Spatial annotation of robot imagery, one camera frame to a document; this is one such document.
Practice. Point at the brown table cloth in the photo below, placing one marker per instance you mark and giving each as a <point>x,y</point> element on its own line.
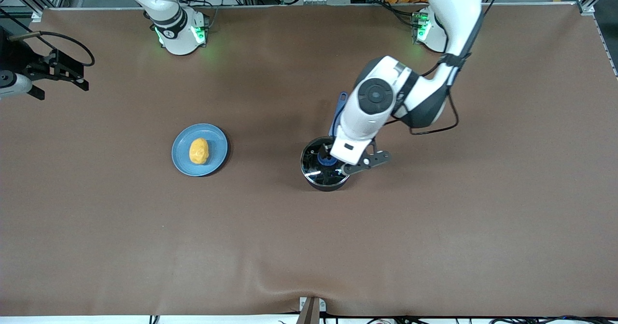
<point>289,246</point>

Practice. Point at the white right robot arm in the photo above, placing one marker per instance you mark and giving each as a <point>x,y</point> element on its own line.
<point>169,29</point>

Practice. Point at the glass lid with blue knob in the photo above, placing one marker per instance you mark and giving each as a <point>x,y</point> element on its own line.
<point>313,162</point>

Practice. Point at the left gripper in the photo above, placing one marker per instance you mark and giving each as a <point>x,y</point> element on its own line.
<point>324,151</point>

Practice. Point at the blue round plate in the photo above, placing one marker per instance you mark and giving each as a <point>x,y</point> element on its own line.
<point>217,140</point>

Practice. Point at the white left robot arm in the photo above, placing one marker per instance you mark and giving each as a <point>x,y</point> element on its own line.
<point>454,5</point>

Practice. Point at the metal table clamp bracket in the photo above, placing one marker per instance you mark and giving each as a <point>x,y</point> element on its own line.
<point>311,312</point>

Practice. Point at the yellow potato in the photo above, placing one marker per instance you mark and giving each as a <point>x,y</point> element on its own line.
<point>199,151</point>

